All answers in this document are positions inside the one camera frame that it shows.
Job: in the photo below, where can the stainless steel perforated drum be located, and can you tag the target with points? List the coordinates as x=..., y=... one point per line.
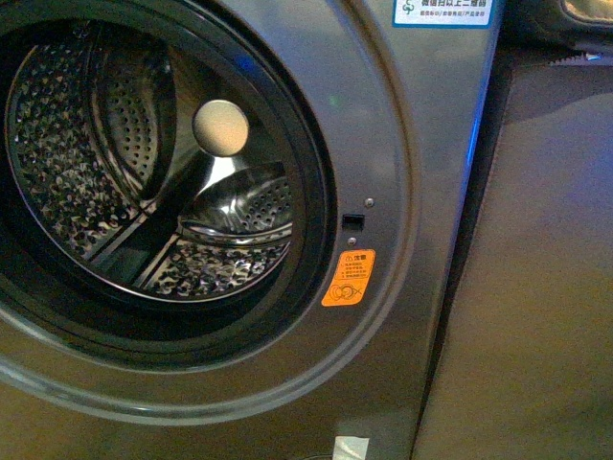
x=102, y=180

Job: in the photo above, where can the grey round drum hub cap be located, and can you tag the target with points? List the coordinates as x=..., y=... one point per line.
x=220, y=128

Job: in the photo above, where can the orange warning sticker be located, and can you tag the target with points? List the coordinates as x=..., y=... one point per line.
x=350, y=279

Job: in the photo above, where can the silver tape strip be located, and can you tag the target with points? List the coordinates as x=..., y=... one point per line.
x=350, y=448

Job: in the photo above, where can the black rubber door gasket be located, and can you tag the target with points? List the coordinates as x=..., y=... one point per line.
x=128, y=331

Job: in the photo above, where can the white blue info label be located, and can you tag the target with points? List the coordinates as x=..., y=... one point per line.
x=442, y=13

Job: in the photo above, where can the grey front-load washing machine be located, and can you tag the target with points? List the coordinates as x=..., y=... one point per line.
x=398, y=109

